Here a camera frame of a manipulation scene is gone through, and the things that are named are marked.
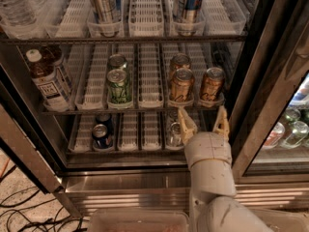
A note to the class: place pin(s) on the silver can neighbouring fridge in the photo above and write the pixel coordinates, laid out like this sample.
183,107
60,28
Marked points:
297,132

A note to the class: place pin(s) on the wire shelf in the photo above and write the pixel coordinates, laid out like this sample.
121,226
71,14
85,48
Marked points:
127,110
130,40

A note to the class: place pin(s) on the clear plastic bin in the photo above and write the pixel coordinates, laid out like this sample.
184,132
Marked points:
138,220
280,221

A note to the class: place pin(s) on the orange can lane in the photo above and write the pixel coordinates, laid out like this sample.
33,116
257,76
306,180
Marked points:
212,84

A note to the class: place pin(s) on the silver can front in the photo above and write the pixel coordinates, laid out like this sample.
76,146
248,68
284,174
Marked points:
174,135

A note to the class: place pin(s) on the tea bottle white label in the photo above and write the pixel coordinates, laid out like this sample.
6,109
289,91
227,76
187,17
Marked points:
47,81

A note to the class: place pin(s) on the rear tea bottle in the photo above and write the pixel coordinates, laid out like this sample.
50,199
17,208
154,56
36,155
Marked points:
54,55

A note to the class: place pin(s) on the clear plastic bin left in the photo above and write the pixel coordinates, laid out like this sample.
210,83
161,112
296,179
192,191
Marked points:
138,220

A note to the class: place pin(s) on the open fridge glass door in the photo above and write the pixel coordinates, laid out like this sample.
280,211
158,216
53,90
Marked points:
21,142

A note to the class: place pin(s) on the blue can front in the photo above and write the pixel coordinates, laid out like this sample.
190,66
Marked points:
102,136

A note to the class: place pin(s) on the orange can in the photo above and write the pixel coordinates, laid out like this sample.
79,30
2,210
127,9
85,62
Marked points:
181,85
180,60

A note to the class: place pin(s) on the green can front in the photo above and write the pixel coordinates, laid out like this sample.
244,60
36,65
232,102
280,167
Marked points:
119,86

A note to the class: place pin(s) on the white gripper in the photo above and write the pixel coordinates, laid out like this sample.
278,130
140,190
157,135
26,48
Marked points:
209,148

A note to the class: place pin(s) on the tall can top left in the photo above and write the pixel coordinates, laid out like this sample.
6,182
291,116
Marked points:
106,11

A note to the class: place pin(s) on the top wire shelf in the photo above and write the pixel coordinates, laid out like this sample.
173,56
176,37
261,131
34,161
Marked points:
130,40

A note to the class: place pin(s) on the orange can rear middle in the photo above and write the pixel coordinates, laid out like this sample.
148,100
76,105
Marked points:
180,60

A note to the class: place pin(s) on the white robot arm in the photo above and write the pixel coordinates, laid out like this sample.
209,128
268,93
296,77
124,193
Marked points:
212,203

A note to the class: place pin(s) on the blue can rear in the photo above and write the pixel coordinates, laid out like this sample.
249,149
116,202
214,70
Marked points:
105,119

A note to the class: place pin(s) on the middle wire shelf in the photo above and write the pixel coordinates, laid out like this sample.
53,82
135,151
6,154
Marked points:
127,110

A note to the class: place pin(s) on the silver can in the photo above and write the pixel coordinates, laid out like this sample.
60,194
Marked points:
172,117
174,135

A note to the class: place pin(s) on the red white can neighbouring fridge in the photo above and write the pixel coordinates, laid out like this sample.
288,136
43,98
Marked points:
275,135

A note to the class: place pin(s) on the orange can front middle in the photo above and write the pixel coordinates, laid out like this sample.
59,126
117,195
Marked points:
181,85

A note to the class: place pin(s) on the silver can rear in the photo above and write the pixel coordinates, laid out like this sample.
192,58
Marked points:
172,117

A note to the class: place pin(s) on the clear water bottle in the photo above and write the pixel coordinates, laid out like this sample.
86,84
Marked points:
17,12

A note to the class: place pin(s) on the clear plastic bin right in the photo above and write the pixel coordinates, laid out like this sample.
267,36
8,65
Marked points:
280,221

